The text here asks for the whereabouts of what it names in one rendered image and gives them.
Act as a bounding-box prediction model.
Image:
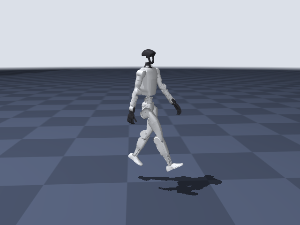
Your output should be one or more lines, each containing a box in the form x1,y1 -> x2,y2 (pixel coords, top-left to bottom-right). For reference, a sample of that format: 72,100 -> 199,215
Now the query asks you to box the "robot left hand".
172,98 -> 181,115

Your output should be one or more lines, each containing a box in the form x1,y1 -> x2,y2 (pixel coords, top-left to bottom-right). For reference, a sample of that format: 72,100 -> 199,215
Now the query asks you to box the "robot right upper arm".
134,69 -> 146,95

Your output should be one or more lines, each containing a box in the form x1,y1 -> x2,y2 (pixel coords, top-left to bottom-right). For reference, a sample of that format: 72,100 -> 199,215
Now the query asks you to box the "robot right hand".
127,107 -> 137,124

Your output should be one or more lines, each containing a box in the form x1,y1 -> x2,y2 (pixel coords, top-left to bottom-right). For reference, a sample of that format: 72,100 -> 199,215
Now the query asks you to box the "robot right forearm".
129,89 -> 138,111

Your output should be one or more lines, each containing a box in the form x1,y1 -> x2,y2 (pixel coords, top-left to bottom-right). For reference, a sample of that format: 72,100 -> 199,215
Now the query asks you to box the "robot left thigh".
140,106 -> 158,139

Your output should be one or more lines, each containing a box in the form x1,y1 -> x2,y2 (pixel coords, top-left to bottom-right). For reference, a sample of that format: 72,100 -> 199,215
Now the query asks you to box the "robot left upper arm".
156,67 -> 166,90

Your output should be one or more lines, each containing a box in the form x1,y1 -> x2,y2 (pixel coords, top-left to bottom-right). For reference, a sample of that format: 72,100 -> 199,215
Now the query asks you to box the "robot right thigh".
140,107 -> 163,141

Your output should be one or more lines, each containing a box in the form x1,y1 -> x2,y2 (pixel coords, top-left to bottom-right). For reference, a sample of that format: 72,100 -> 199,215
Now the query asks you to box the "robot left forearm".
161,89 -> 175,104

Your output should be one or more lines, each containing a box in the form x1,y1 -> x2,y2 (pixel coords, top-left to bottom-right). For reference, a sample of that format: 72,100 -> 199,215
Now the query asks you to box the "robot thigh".
140,107 -> 163,141
140,106 -> 158,139

